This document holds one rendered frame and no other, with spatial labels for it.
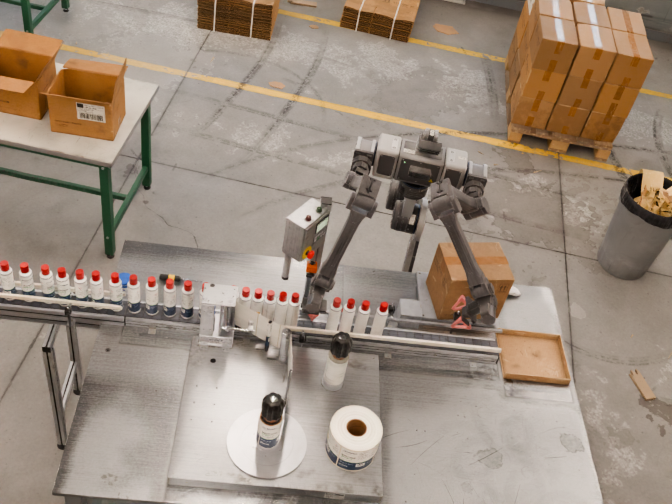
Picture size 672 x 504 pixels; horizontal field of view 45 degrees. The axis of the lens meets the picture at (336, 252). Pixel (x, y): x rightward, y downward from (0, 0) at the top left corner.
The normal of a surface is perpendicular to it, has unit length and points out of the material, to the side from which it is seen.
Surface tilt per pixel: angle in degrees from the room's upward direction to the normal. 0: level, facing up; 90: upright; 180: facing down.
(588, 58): 90
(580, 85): 88
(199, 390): 0
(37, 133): 0
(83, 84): 89
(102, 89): 89
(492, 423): 0
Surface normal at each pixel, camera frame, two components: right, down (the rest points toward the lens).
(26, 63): -0.12, 0.67
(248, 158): 0.15, -0.70
